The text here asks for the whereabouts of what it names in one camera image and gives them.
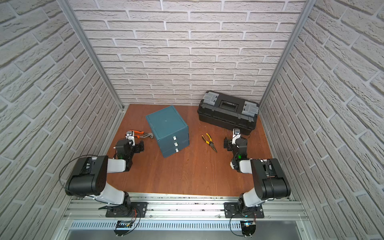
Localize yellow handled pliers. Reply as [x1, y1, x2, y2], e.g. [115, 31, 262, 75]
[202, 133, 217, 153]

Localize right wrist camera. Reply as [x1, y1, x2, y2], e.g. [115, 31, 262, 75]
[232, 129, 242, 145]

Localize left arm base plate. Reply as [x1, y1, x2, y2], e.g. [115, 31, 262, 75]
[106, 202, 149, 218]

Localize left controller board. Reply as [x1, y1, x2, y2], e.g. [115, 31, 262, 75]
[114, 221, 136, 237]

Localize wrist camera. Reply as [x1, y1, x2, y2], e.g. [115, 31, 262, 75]
[232, 129, 242, 145]
[126, 131, 135, 146]

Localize corner aluminium profile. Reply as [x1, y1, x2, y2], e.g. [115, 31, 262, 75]
[58, 0, 124, 111]
[260, 0, 316, 111]

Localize aluminium mounting rail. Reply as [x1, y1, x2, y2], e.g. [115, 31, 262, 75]
[63, 193, 309, 221]

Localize right corner aluminium profile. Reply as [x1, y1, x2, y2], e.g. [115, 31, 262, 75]
[260, 0, 316, 111]

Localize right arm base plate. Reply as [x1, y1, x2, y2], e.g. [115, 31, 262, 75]
[224, 202, 265, 219]

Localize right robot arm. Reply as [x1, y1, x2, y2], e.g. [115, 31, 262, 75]
[224, 137, 291, 209]

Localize orange handled pipe wrench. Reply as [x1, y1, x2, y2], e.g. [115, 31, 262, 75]
[130, 130, 154, 139]

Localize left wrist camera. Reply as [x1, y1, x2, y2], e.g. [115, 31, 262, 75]
[126, 131, 135, 146]

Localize left corner aluminium profile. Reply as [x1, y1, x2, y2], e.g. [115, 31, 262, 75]
[58, 0, 124, 111]

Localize right controller board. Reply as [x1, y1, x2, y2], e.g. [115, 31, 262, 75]
[240, 221, 256, 237]

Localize teal drawer cabinet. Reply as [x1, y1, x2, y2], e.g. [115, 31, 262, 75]
[146, 106, 190, 158]

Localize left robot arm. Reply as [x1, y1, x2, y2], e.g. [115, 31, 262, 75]
[62, 139, 144, 208]

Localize controller board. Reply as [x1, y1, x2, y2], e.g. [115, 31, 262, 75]
[240, 221, 256, 237]
[114, 221, 136, 237]

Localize black plastic toolbox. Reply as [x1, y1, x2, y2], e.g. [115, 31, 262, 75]
[197, 91, 260, 135]

